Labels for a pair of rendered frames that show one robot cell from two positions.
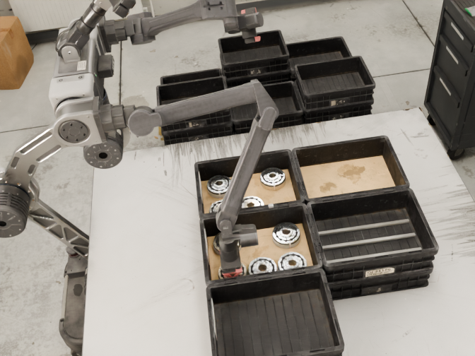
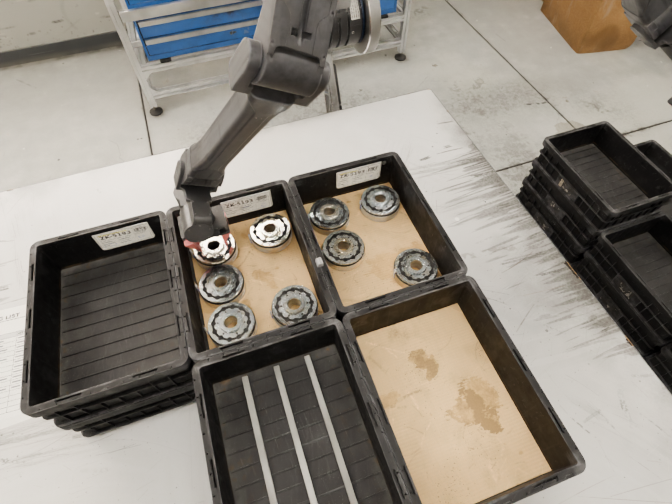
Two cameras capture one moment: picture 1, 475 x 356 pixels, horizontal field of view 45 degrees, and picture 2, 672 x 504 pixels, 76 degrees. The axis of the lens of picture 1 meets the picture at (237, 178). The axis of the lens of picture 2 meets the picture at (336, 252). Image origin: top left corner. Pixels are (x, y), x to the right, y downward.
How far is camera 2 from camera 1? 1.65 m
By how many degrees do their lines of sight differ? 45
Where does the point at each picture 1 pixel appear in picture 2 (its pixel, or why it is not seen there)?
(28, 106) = (556, 69)
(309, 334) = (112, 370)
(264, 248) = (270, 283)
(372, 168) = (503, 450)
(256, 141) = (237, 98)
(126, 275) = (254, 163)
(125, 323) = not seen: hidden behind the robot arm
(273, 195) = (383, 279)
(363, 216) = (363, 439)
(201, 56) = not seen: outside the picture
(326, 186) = (426, 361)
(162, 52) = not seen: outside the picture
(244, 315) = (153, 278)
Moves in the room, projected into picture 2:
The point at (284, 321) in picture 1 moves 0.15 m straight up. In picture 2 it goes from (138, 331) to (108, 300)
